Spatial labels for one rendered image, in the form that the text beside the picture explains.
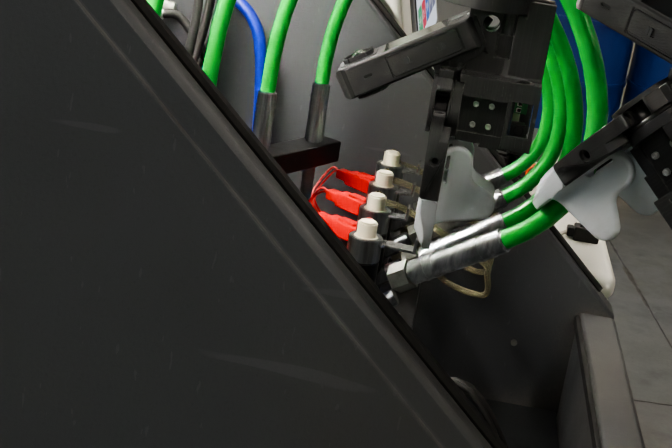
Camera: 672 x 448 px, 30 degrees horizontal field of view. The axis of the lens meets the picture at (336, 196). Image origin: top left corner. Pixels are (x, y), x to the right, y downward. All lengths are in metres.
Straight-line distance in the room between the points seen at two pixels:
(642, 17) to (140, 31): 0.30
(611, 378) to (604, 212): 0.42
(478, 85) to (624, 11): 0.21
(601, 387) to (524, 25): 0.38
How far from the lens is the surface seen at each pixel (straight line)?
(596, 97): 0.83
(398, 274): 0.91
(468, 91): 0.95
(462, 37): 0.95
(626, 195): 0.87
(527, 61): 0.96
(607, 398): 1.17
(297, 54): 1.31
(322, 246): 0.66
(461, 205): 0.98
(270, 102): 1.16
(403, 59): 0.96
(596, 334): 1.31
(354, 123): 1.31
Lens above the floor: 1.41
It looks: 17 degrees down
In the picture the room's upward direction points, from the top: 9 degrees clockwise
